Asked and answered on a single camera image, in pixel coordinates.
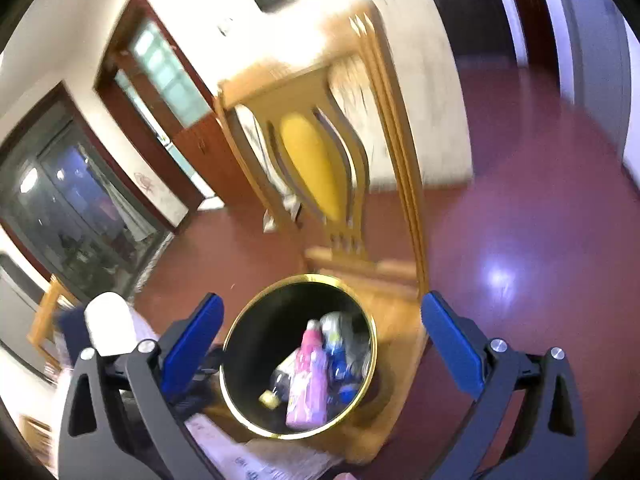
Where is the clear bottle yellow cap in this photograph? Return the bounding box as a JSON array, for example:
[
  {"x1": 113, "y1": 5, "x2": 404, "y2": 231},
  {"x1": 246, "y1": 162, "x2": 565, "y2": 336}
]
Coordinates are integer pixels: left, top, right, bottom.
[{"x1": 259, "y1": 350, "x2": 297, "y2": 411}]

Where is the pink drink bottle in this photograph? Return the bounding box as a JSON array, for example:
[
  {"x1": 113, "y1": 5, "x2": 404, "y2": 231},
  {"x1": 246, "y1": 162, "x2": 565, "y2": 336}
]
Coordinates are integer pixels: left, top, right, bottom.
[{"x1": 285, "y1": 320, "x2": 328, "y2": 431}]

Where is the clear plastic bag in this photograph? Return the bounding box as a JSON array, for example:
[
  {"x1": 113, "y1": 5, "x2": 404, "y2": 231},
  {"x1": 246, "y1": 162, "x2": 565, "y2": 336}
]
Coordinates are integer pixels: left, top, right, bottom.
[{"x1": 344, "y1": 316, "x2": 372, "y2": 379}]

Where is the blue white drink bottle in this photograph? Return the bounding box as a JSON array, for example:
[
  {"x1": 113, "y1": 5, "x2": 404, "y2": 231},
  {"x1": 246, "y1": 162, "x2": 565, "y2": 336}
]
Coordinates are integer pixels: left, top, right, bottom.
[{"x1": 320, "y1": 312, "x2": 361, "y2": 405}]

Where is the black gold trash bin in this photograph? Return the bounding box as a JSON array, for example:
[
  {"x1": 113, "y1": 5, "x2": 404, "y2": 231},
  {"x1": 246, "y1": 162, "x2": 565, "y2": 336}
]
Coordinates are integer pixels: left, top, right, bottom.
[{"x1": 219, "y1": 274, "x2": 378, "y2": 440}]

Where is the middle wooden chair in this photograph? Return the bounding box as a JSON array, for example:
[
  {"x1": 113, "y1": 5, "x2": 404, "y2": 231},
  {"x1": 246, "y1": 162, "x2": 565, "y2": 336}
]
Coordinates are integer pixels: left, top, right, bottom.
[{"x1": 27, "y1": 275, "x2": 79, "y2": 372}]

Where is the wooden chair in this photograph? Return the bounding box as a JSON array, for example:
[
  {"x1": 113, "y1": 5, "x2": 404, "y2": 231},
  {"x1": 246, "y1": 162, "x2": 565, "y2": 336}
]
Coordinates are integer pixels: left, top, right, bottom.
[
  {"x1": 27, "y1": 275, "x2": 79, "y2": 372},
  {"x1": 215, "y1": 0, "x2": 428, "y2": 464}
]

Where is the red striped cloth mat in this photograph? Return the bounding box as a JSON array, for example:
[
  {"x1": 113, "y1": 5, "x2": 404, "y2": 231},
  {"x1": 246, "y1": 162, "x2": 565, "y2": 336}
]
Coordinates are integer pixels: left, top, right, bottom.
[{"x1": 186, "y1": 414, "x2": 341, "y2": 479}]

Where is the dark sliding glass door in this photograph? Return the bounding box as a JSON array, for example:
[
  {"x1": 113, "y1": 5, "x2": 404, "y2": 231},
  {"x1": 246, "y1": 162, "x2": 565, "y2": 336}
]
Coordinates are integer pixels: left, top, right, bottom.
[{"x1": 1, "y1": 84, "x2": 172, "y2": 300}]

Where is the brown wooden kitchen door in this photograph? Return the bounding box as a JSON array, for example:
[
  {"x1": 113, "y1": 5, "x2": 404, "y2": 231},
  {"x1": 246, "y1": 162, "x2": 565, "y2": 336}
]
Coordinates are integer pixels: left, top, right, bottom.
[{"x1": 94, "y1": 0, "x2": 254, "y2": 210}]

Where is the right wooden chair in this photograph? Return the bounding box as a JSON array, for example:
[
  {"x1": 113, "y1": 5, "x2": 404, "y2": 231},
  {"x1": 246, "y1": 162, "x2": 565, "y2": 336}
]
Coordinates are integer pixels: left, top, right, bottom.
[{"x1": 215, "y1": 0, "x2": 428, "y2": 464}]

